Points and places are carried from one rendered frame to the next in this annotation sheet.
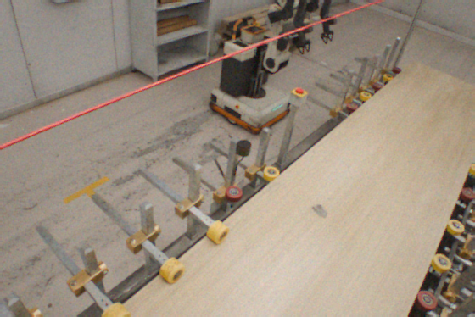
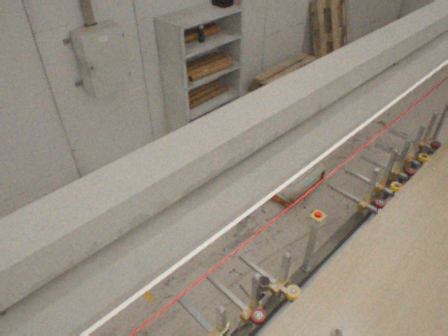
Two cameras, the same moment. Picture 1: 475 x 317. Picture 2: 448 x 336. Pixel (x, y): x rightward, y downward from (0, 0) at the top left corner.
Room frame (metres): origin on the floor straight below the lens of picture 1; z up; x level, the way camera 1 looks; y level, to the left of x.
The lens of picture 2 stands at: (0.14, -0.04, 2.75)
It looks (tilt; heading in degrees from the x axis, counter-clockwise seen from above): 40 degrees down; 12
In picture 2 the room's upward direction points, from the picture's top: 1 degrees counter-clockwise
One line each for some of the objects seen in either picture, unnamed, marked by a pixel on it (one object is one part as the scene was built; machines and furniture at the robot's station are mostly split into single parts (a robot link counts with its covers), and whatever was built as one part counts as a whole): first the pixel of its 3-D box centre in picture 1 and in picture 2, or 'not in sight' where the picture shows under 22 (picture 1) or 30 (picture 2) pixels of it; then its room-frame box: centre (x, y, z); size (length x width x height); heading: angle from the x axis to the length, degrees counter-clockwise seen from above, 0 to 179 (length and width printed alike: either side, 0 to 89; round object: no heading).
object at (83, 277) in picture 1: (88, 277); not in sight; (0.58, 0.45, 0.95); 0.14 x 0.06 x 0.05; 146
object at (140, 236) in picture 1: (143, 237); not in sight; (0.78, 0.31, 0.95); 0.14 x 0.06 x 0.05; 146
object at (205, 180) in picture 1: (203, 179); (231, 297); (1.26, 0.15, 0.84); 0.43 x 0.03 x 0.04; 56
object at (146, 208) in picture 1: (148, 242); not in sight; (0.80, 0.30, 0.89); 0.04 x 0.04 x 0.48; 56
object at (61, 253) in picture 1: (74, 269); not in sight; (0.60, 0.51, 0.95); 0.50 x 0.04 x 0.04; 56
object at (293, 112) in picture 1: (287, 136); (310, 247); (1.64, -0.27, 0.93); 0.05 x 0.05 x 0.45; 56
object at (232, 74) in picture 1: (250, 62); not in sight; (3.29, 0.03, 0.59); 0.55 x 0.34 x 0.83; 146
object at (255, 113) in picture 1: (251, 101); (284, 172); (3.24, -0.05, 0.16); 0.67 x 0.64 x 0.25; 56
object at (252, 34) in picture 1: (252, 34); not in sight; (3.30, 0.05, 0.87); 0.23 x 0.15 x 0.11; 146
